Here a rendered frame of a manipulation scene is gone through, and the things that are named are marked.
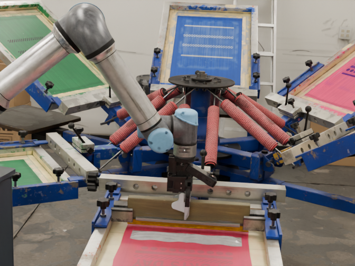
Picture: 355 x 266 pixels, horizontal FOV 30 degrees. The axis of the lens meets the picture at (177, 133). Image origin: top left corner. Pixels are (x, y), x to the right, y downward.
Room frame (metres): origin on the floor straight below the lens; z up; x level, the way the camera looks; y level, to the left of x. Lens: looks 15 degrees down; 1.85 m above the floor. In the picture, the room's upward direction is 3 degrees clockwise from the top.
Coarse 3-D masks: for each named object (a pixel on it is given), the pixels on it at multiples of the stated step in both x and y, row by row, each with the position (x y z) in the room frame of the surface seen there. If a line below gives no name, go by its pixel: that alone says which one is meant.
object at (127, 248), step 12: (132, 228) 2.05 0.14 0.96; (144, 228) 2.06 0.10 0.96; (156, 228) 2.06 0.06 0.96; (168, 228) 2.07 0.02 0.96; (180, 228) 2.07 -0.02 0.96; (132, 240) 1.96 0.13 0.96; (144, 240) 1.96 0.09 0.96; (156, 240) 1.96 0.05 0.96; (120, 252) 1.86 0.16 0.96; (132, 252) 1.87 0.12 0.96; (120, 264) 1.78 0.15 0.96
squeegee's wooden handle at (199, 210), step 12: (132, 204) 2.06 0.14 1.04; (144, 204) 2.06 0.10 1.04; (156, 204) 2.06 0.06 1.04; (168, 204) 2.05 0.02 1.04; (192, 204) 2.05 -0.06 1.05; (204, 204) 2.05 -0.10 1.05; (216, 204) 2.05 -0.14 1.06; (228, 204) 2.04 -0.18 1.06; (240, 204) 2.05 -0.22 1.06; (144, 216) 2.06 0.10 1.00; (156, 216) 2.06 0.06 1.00; (168, 216) 2.05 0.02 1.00; (180, 216) 2.05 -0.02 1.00; (192, 216) 2.05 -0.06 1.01; (204, 216) 2.05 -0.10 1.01; (216, 216) 2.05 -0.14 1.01; (228, 216) 2.04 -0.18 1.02; (240, 216) 2.04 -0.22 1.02
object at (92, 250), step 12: (252, 204) 2.23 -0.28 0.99; (96, 228) 1.96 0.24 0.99; (108, 228) 2.00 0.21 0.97; (96, 240) 1.87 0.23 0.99; (264, 240) 1.99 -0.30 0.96; (276, 240) 1.93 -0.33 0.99; (84, 252) 1.78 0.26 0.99; (96, 252) 1.79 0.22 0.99; (276, 252) 1.84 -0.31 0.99; (84, 264) 1.70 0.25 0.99; (276, 264) 1.76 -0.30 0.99
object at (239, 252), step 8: (192, 232) 2.04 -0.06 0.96; (200, 232) 2.04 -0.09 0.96; (208, 232) 2.05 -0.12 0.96; (216, 232) 2.05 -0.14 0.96; (224, 232) 2.05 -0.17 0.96; (232, 232) 2.05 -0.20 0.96; (240, 232) 2.06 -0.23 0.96; (248, 232) 2.06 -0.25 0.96; (192, 248) 1.92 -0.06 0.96; (200, 248) 1.92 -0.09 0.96; (208, 248) 1.92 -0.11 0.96; (216, 248) 1.92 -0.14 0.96; (224, 248) 1.93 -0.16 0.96; (232, 248) 1.93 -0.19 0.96; (240, 248) 1.93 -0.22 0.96; (248, 248) 1.94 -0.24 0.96; (240, 256) 1.87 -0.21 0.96; (248, 256) 1.87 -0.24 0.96; (240, 264) 1.82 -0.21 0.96; (248, 264) 1.82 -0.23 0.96
